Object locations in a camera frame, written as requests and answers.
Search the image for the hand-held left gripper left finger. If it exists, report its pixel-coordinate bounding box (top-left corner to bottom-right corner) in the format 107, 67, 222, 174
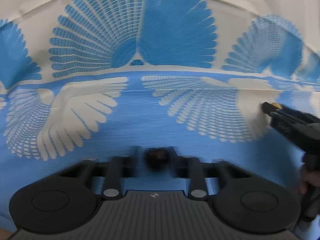
59, 145, 141, 200

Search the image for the blue fan print sheet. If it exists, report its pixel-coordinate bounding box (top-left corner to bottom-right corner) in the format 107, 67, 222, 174
0, 0, 320, 240

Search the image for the pair of black cherries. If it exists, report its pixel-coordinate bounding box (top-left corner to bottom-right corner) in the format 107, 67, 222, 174
144, 148, 169, 172

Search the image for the person's right hand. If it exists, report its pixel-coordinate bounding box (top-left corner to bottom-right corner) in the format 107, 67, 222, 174
299, 165, 314, 195

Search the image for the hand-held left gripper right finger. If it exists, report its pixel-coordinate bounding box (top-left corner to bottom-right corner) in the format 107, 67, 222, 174
169, 145, 253, 200

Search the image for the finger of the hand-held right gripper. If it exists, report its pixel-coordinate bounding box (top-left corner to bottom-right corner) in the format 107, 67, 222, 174
274, 105, 320, 125
262, 102, 300, 135

